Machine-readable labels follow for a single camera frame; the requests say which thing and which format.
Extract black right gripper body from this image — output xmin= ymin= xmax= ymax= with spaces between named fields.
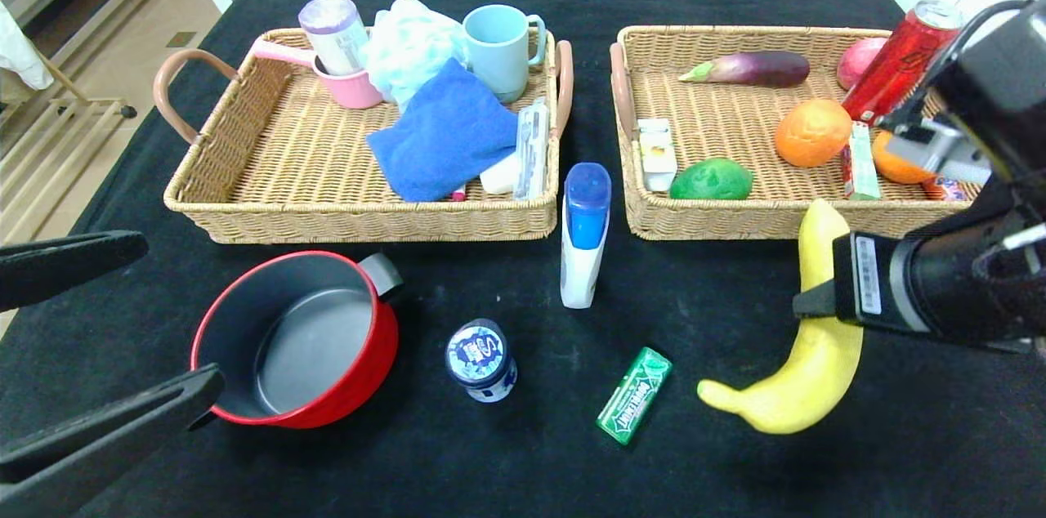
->
xmin=832 ymin=226 xmax=973 ymax=347

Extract yellow banana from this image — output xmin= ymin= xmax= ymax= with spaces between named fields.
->
xmin=697 ymin=199 xmax=865 ymax=435

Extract textured orange fruit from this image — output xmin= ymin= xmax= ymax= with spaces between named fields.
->
xmin=774 ymin=98 xmax=853 ymax=168

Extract green gum box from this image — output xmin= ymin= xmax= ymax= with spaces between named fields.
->
xmin=596 ymin=346 xmax=673 ymax=446

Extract red pot black handles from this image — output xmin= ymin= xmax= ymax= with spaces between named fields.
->
xmin=190 ymin=251 xmax=405 ymax=431

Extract green red candy box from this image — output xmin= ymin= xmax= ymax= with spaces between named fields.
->
xmin=839 ymin=120 xmax=882 ymax=203

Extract smooth orange fruit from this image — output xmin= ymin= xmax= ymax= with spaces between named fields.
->
xmin=871 ymin=130 xmax=937 ymax=185

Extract small orange blue can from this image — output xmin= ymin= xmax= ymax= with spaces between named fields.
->
xmin=922 ymin=175 xmax=970 ymax=203

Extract green avocado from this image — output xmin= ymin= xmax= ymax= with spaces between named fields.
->
xmin=668 ymin=159 xmax=753 ymax=201

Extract pink red apple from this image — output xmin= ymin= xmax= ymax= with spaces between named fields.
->
xmin=835 ymin=38 xmax=890 ymax=92

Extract red soda can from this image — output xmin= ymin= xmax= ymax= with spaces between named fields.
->
xmin=840 ymin=0 xmax=965 ymax=127

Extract white yellow snack box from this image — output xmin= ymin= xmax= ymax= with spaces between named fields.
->
xmin=636 ymin=118 xmax=678 ymax=194

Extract purple eggplant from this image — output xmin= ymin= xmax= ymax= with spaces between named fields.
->
xmin=678 ymin=51 xmax=811 ymax=88

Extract white bottle blue cap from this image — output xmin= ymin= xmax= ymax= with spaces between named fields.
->
xmin=560 ymin=163 xmax=612 ymax=310

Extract clear plastic toothbrush pack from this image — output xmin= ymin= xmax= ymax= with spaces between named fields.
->
xmin=513 ymin=98 xmax=550 ymax=201

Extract black tablecloth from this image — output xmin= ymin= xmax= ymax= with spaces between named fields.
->
xmin=0 ymin=0 xmax=1046 ymax=518

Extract small jar blue lid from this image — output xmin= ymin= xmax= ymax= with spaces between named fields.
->
xmin=445 ymin=319 xmax=518 ymax=404

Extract white soap bar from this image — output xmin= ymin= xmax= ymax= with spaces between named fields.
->
xmin=479 ymin=151 xmax=522 ymax=196

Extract teal ceramic mug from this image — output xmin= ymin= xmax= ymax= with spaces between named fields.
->
xmin=463 ymin=5 xmax=547 ymax=105

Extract blue towel cloth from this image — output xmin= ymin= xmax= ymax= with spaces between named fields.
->
xmin=367 ymin=58 xmax=521 ymax=203

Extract light blue bath pouf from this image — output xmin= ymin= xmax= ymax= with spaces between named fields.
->
xmin=360 ymin=0 xmax=468 ymax=111

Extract wooden rolling rack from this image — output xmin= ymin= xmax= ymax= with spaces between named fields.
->
xmin=0 ymin=52 xmax=140 ymax=267

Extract white hanging cloth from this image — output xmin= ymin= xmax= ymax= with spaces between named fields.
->
xmin=0 ymin=0 xmax=56 ymax=92

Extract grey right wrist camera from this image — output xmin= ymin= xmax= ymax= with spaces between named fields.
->
xmin=883 ymin=116 xmax=994 ymax=185

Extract wicker basket brown handles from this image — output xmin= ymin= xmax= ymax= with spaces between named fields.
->
xmin=609 ymin=25 xmax=981 ymax=243
xmin=154 ymin=26 xmax=574 ymax=246

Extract pink cup with handle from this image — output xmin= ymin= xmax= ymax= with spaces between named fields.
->
xmin=252 ymin=38 xmax=385 ymax=111

